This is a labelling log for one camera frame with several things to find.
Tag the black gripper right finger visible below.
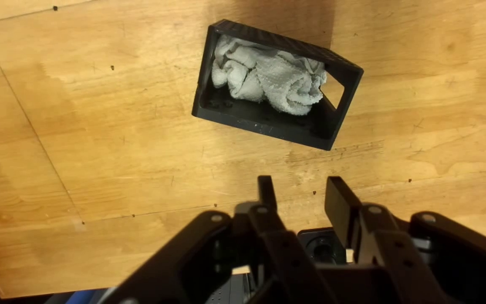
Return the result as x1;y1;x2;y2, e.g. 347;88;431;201
325;176;486;304

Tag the white terry cloth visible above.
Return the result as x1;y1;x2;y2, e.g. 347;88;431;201
212;34;330;117

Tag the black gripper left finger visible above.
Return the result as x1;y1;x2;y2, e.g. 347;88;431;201
105;174;342;304

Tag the black perforated plastic box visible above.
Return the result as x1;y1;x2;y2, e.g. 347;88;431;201
191;19;365;152

